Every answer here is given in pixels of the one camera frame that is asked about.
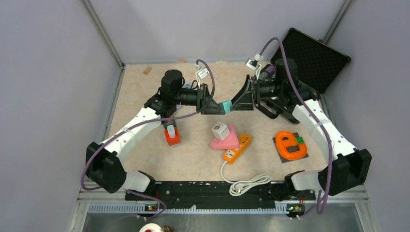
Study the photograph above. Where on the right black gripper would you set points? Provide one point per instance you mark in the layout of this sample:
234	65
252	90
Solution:
244	100

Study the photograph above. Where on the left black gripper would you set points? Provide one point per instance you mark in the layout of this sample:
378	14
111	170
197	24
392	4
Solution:
213	108

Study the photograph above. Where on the teal plug adapter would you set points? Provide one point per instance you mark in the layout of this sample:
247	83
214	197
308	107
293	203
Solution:
226	106

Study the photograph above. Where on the white cube socket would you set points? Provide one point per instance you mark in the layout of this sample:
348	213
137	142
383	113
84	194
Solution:
220	131

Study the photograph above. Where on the pink triangular power strip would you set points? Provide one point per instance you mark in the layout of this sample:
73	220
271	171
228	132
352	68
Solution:
230	142

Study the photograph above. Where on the orange power strip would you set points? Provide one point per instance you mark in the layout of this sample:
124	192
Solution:
231	155

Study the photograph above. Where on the red cube socket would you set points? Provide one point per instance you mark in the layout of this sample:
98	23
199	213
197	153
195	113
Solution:
172	141

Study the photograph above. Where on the white plug adapter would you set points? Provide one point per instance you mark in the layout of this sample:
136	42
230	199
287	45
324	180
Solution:
171	131

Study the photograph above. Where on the green cube socket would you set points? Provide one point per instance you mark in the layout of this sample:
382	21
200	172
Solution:
169	123

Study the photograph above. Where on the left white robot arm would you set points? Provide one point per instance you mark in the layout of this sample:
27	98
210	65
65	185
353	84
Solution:
104	160

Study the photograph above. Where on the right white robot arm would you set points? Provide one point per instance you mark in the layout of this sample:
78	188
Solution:
347	166

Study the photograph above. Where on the grey mat under toy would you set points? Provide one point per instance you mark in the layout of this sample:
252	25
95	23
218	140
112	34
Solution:
290	157

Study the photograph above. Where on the small wooden block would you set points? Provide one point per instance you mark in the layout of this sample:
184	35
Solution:
147	70

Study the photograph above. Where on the black open case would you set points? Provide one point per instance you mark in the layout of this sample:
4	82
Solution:
318	66

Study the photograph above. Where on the red white emergency button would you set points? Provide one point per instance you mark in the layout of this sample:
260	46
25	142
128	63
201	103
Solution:
152	227

